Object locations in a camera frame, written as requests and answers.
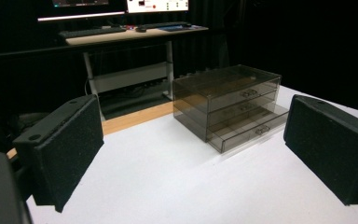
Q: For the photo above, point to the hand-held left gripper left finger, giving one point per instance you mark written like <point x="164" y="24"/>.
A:
<point x="62" y="149"/>

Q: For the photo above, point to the blue mouse pad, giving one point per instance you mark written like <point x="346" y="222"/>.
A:
<point x="177" y="28"/>

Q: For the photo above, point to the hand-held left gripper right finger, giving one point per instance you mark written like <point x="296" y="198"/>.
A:
<point x="329" y="146"/>

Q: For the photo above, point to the black computer mouse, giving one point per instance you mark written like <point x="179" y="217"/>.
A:
<point x="141" y="29"/>

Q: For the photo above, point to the computer monitor with dark screen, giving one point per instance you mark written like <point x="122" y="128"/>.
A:
<point x="77" y="9"/>

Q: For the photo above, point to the computer monitor with white screen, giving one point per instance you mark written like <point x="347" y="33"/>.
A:
<point x="157" y="5"/>

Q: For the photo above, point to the wooden desk with white legs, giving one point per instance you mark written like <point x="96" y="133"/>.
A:
<point x="130" y="62"/>

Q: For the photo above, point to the smoky clear drawer organizer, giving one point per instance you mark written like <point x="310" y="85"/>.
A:
<point x="227" y="102"/>

